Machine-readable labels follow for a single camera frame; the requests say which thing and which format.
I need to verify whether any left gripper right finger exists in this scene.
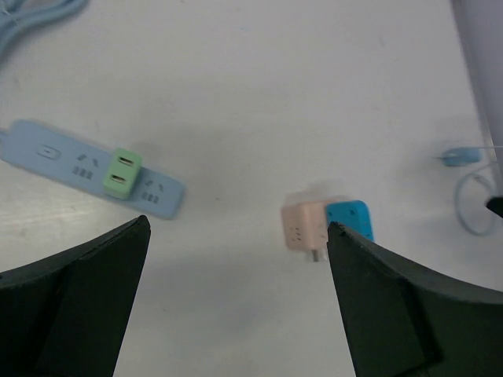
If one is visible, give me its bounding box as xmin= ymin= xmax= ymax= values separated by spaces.
xmin=327 ymin=222 xmax=502 ymax=376

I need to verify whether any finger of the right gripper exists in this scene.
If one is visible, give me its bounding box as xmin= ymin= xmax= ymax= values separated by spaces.
xmin=485 ymin=196 xmax=503 ymax=218

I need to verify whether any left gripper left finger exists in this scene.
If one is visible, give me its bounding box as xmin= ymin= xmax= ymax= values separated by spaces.
xmin=1 ymin=215 xmax=151 ymax=376

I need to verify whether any light blue charger with cable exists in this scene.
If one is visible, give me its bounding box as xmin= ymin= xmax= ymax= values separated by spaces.
xmin=435 ymin=145 xmax=502 ymax=237

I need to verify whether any blue plug adapter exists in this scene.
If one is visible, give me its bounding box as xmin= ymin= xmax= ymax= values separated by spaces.
xmin=325 ymin=200 xmax=374 ymax=241

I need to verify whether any pink cube socket adapter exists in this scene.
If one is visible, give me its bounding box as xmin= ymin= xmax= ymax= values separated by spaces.
xmin=281 ymin=201 xmax=328 ymax=262

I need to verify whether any green plug adapter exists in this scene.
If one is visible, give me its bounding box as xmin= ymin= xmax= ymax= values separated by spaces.
xmin=103 ymin=148 xmax=142 ymax=199

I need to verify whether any light blue power strip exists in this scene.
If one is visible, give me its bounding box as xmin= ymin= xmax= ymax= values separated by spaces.
xmin=1 ymin=120 xmax=185 ymax=219

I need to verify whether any light blue power cord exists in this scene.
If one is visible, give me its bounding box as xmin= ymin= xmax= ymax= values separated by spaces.
xmin=0 ymin=0 xmax=91 ymax=56

